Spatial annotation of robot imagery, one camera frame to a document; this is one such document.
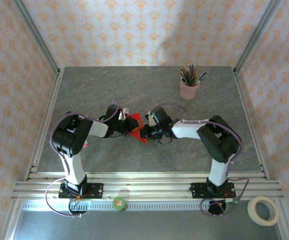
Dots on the red paper sheet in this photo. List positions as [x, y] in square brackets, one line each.
[137, 137]

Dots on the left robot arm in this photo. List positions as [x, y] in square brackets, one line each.
[69, 137]

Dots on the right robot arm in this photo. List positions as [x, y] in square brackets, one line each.
[219, 142]

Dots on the grey metal sheet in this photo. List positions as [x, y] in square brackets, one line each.
[134, 225]

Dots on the pink pencil cup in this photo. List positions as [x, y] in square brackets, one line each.
[188, 92]

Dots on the brown pencil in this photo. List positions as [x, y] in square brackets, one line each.
[183, 75]

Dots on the grey pencil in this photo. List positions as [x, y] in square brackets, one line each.
[188, 73]

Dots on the green pencil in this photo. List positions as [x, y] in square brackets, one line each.
[201, 77]

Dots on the green tape roll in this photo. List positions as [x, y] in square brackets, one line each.
[119, 203]

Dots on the white masking tape roll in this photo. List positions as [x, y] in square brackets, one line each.
[251, 208]

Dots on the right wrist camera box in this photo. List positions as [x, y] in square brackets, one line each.
[148, 122]

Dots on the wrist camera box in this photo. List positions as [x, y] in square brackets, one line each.
[124, 113]
[148, 122]

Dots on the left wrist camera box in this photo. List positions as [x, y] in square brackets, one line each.
[124, 113]

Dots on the aluminium mounting rail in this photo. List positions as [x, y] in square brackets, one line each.
[147, 190]

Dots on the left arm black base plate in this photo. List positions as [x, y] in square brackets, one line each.
[97, 191]

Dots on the aluminium table edge rail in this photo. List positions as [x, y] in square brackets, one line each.
[45, 125]
[244, 100]

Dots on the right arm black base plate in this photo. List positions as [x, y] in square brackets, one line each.
[197, 191]

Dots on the aluminium frame post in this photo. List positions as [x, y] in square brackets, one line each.
[36, 32]
[257, 32]

